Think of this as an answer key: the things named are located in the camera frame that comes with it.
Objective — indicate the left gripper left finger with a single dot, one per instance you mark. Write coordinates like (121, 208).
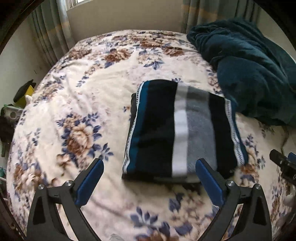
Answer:
(44, 221)

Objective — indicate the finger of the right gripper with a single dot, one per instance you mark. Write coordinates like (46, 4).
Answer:
(292, 157)
(288, 169)

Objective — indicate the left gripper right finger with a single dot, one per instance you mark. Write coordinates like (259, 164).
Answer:
(254, 220)

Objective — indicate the striped knit sweater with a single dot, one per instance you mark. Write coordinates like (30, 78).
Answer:
(175, 126)

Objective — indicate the black clothing pile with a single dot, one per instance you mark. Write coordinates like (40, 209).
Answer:
(6, 132)

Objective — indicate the dark teal plush blanket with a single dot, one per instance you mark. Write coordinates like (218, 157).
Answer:
(255, 73)

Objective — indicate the floral bed blanket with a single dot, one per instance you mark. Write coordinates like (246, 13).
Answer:
(81, 111)

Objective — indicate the yellow box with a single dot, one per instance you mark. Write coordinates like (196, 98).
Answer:
(25, 99)

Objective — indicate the black hat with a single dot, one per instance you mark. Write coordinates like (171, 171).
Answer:
(26, 89)

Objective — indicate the folded black garment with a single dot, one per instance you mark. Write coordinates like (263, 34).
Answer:
(133, 109)

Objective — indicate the right teal curtain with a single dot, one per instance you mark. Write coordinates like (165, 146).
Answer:
(196, 12)

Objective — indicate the teal curtain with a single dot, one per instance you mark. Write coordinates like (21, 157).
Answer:
(51, 29)
(196, 12)

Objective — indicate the left teal curtain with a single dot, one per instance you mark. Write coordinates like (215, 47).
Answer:
(51, 29)

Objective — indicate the window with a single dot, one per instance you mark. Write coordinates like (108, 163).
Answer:
(79, 1)

